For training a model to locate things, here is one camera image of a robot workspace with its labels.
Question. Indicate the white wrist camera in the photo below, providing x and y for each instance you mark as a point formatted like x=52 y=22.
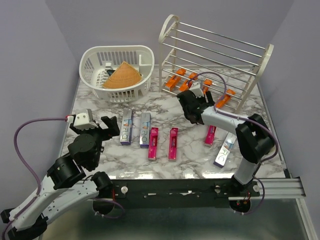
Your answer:
x=196 y=89
x=84 y=120

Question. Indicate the pink toothpaste box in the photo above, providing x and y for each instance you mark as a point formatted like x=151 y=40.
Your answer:
x=172 y=151
x=210 y=136
x=153 y=144

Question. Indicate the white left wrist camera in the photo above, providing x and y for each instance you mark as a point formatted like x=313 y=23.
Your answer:
x=84 y=120

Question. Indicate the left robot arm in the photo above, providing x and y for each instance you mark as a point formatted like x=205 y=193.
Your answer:
x=65 y=184

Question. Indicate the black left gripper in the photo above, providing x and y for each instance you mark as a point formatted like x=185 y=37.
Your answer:
x=113 y=130

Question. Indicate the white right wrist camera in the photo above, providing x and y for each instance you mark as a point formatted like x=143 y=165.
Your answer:
x=196 y=89

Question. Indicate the silver Rio toothpaste box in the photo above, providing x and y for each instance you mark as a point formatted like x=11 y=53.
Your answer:
x=126 y=127
x=145 y=128
x=225 y=150

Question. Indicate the woven orange conical hat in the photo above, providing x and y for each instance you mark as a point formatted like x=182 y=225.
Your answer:
x=124 y=76

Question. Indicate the orange toothpaste box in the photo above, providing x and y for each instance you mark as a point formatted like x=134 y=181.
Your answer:
x=174 y=80
x=206 y=84
x=225 y=99
x=187 y=83

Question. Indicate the dark object in basket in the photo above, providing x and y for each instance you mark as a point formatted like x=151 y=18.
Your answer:
x=110 y=72

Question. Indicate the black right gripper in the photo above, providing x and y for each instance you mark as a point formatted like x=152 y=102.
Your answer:
x=211 y=101

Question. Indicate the white plastic basket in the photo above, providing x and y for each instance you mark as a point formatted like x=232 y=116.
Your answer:
x=97 y=60

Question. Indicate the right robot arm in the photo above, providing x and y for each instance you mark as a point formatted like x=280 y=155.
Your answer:
x=256 y=142

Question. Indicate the cream metal shelf rack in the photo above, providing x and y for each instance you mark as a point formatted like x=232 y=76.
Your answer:
x=230 y=63

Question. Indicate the black mounting base rail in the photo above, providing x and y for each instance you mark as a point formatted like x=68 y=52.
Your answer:
x=180 y=193

